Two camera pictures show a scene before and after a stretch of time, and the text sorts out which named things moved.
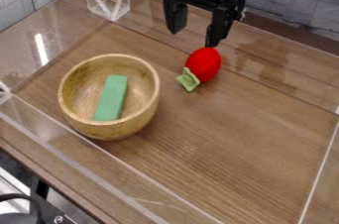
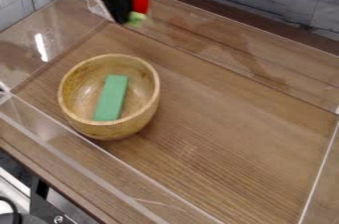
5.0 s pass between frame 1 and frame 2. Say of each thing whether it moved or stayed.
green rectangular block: stayed
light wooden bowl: stayed
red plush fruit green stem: moved
